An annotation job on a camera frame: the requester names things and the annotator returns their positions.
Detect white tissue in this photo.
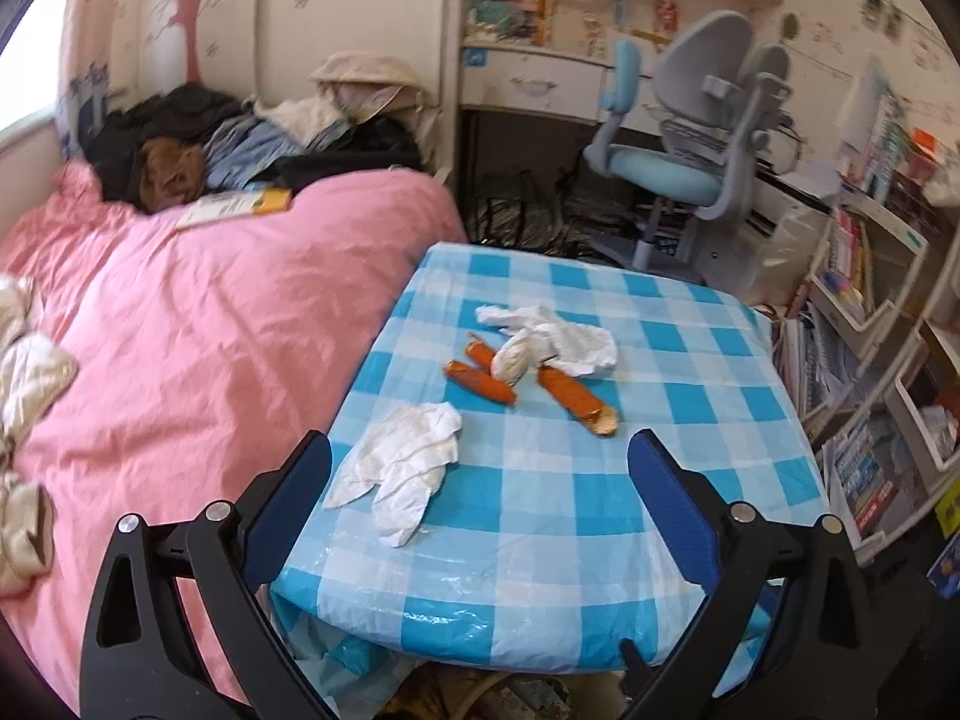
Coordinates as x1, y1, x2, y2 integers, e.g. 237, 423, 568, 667
322, 401, 462, 548
475, 305, 619, 379

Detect orange peel with white pith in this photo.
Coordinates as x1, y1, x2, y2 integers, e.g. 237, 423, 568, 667
466, 330, 530, 387

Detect pink duvet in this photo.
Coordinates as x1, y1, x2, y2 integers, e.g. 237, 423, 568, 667
2, 163, 464, 704

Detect white bookshelf with books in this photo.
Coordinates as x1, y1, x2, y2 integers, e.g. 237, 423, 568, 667
781, 54, 958, 566

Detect cream clothes on bed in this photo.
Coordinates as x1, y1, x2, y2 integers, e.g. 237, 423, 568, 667
2, 273, 78, 598

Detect blue checkered tablecloth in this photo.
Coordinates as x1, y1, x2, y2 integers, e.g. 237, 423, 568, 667
270, 244, 827, 679

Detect clear plastic bag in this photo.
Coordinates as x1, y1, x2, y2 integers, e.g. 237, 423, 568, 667
742, 206, 830, 307

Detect yellow book on bed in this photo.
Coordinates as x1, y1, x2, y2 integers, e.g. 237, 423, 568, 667
174, 188, 293, 231

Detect pile of dark clothes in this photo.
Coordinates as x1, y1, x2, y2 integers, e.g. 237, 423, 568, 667
83, 83, 433, 215

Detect blue grey desk chair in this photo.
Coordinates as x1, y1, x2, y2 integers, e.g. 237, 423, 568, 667
584, 10, 793, 283

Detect pink window curtain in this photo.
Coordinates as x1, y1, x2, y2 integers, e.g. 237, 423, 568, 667
55, 0, 140, 161

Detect beige bag on bed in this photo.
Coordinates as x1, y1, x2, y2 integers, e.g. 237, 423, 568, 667
309, 50, 436, 124

